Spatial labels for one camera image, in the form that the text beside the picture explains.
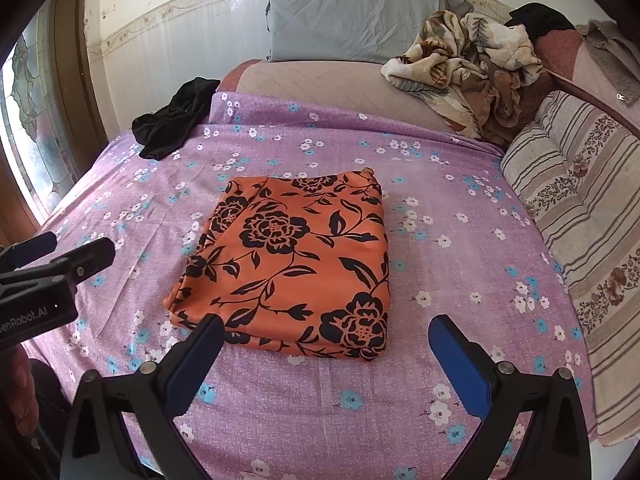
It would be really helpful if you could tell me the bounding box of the orange black floral garment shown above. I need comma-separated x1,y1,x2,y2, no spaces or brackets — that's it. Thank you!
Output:
164,168,390,361

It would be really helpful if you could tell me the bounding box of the person's left hand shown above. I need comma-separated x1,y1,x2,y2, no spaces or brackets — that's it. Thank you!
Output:
1,344,39,437

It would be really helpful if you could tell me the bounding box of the stained glass window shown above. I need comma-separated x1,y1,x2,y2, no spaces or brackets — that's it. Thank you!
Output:
1,1,80,224

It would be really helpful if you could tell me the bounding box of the black crumpled garment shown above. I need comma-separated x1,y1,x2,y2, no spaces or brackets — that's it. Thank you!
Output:
131,77,220,160

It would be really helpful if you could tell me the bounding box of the striped floral folded quilt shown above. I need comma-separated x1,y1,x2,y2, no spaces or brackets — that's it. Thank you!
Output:
501,90,639,445

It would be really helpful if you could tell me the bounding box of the pink beige quilted mattress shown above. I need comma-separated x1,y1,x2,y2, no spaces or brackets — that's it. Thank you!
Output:
218,60,452,133

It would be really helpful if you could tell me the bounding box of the grey pillow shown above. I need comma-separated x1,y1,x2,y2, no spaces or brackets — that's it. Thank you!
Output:
266,0,474,64

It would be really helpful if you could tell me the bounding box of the beige brown floral blanket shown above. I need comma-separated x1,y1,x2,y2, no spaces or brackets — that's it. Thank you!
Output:
381,10,553,148

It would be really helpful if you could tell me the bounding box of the grey brown garment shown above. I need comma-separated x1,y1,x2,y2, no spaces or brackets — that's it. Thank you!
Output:
576,20,639,106

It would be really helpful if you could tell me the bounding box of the black garment on headboard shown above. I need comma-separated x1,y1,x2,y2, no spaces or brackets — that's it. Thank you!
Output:
504,2,575,42

